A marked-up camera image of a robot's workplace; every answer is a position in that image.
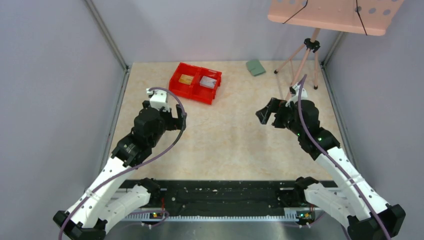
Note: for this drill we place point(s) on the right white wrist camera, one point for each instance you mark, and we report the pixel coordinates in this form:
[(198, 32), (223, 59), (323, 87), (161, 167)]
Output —
[(296, 92)]

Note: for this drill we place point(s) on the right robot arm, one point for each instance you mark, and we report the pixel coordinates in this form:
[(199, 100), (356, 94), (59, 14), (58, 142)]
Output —
[(363, 213)]

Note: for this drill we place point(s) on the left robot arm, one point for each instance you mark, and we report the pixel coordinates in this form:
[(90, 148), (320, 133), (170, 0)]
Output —
[(92, 216)]

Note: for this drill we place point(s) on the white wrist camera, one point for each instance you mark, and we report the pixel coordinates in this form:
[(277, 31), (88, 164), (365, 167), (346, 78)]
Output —
[(158, 99), (296, 92)]

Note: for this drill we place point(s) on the silver card in bin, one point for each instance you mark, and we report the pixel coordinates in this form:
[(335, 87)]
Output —
[(207, 82)]

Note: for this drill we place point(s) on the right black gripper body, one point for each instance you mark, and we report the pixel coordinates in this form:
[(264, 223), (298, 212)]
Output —
[(277, 114)]

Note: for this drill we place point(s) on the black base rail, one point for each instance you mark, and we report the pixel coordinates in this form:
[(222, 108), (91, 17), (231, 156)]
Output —
[(225, 200)]

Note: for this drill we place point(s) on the pink tripod stand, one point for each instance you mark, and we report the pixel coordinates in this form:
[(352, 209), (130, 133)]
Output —
[(310, 45)]

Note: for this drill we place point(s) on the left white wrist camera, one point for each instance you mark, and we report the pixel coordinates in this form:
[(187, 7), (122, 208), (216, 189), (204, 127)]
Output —
[(158, 99)]

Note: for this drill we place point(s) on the green card holder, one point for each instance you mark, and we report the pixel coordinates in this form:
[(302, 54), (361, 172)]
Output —
[(255, 67)]

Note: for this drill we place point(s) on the pink perforated tray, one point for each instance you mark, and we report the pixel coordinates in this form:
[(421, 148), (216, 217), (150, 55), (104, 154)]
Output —
[(370, 17)]

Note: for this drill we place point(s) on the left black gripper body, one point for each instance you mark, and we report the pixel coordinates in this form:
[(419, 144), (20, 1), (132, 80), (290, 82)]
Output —
[(173, 117)]

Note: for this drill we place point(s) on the red two-compartment bin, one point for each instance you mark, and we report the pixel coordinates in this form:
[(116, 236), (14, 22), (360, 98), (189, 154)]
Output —
[(194, 91)]

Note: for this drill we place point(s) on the gold card in bin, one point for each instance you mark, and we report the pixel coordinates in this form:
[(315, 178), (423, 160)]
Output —
[(186, 79)]

